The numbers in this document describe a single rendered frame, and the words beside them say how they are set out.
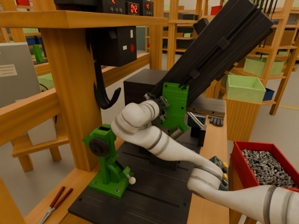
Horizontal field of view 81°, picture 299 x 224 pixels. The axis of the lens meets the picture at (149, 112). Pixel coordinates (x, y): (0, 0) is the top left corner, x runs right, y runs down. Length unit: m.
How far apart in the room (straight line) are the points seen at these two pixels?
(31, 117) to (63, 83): 0.16
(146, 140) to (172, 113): 0.35
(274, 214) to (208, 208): 0.32
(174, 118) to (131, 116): 0.40
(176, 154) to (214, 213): 0.32
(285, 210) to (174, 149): 0.27
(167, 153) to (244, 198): 0.21
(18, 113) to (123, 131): 0.36
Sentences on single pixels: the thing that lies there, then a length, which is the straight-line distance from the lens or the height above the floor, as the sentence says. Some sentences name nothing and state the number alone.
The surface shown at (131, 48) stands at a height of 1.41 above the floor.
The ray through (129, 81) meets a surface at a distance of 0.93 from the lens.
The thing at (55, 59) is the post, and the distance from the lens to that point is 0.70.
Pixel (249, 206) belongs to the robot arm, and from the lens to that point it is 0.52.
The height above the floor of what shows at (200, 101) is 1.13.
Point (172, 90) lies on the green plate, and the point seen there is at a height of 1.24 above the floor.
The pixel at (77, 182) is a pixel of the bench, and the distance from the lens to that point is 0.89.
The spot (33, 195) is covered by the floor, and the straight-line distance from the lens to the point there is 2.20.
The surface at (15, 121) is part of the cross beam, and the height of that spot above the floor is 1.24.
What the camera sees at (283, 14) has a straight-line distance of 3.21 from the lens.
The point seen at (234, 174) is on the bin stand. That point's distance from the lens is 1.08.
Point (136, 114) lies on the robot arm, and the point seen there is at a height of 1.31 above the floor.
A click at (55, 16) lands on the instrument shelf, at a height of 1.53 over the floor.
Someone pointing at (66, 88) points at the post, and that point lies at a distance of 0.71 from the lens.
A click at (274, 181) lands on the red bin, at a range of 1.01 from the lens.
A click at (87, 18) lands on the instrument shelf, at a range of 0.57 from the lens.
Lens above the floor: 1.52
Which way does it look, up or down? 27 degrees down
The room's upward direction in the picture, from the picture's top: straight up
